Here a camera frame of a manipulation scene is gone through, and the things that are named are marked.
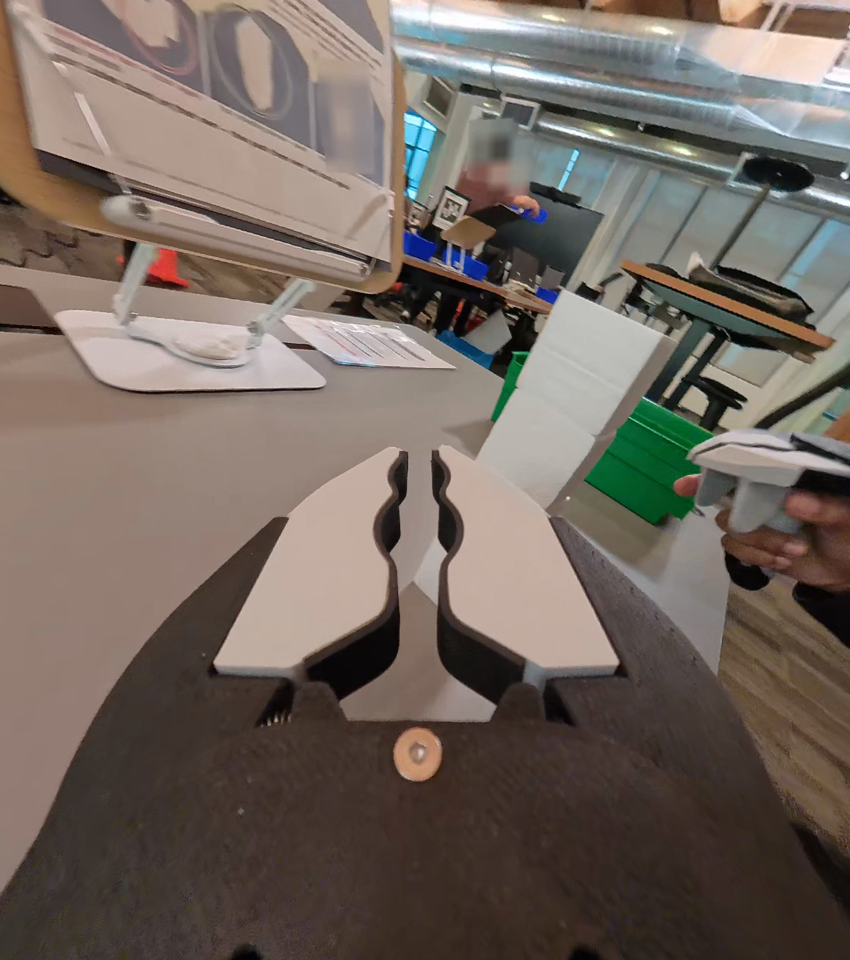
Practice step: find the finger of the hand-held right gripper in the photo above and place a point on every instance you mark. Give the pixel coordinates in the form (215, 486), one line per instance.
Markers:
(747, 466)
(758, 441)

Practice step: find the orange traffic cone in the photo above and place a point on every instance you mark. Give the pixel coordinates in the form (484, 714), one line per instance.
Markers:
(166, 270)

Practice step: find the wooden standing desk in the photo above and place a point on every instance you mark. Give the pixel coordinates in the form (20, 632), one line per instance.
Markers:
(732, 307)

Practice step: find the black office chair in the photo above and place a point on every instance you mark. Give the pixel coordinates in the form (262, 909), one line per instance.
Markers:
(713, 397)

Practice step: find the black monitor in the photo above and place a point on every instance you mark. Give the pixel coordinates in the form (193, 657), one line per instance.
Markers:
(567, 240)

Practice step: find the printed instruction sheet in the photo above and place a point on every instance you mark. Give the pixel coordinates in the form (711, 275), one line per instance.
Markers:
(170, 135)

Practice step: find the blue storage bin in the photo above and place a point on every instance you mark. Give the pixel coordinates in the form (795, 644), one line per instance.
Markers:
(421, 246)
(462, 351)

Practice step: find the silver ventilation duct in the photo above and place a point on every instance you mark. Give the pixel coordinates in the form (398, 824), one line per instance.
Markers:
(619, 60)

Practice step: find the grey desk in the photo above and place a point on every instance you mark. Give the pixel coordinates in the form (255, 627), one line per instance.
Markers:
(132, 487)

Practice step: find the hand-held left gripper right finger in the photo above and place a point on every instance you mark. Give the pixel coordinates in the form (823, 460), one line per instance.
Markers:
(522, 585)

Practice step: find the laminated paper sheet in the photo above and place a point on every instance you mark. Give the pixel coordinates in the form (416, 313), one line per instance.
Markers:
(372, 345)

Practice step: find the wooden background table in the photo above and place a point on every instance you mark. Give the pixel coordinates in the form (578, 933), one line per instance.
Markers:
(485, 289)

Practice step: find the person's right hand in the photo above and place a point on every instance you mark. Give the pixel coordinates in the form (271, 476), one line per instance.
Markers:
(837, 547)

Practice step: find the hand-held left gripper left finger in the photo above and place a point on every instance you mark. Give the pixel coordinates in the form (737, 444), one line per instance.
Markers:
(305, 585)

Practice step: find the white foam block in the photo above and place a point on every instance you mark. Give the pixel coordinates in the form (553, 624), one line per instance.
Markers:
(530, 457)
(567, 397)
(604, 337)

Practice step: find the green plastic bin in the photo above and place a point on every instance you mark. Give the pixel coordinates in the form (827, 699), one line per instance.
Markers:
(642, 465)

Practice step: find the black floor lamp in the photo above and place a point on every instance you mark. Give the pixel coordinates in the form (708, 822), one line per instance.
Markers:
(777, 174)

